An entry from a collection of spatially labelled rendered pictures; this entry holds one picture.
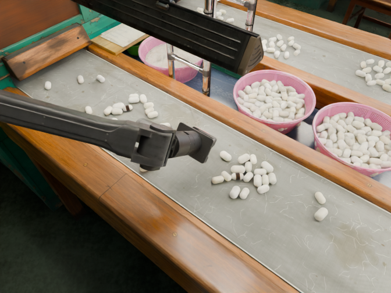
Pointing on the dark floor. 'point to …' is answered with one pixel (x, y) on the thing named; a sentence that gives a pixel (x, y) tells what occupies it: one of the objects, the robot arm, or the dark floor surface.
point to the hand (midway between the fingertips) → (207, 140)
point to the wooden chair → (382, 6)
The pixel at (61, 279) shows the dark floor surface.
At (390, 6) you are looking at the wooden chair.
